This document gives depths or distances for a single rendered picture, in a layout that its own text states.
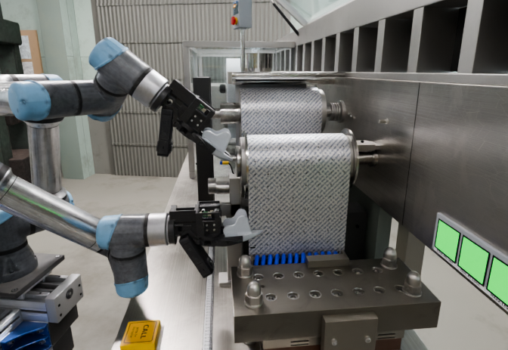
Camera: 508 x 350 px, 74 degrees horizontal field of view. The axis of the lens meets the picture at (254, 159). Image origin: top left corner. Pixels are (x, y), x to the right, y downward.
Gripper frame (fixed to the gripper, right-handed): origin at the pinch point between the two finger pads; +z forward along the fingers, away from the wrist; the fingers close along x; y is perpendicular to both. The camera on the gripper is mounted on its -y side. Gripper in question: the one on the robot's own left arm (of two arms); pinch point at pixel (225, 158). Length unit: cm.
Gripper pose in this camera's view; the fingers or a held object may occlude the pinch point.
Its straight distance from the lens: 78.3
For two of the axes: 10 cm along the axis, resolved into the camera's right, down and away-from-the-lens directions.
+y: 6.4, -7.6, -1.3
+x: -1.0, -2.6, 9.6
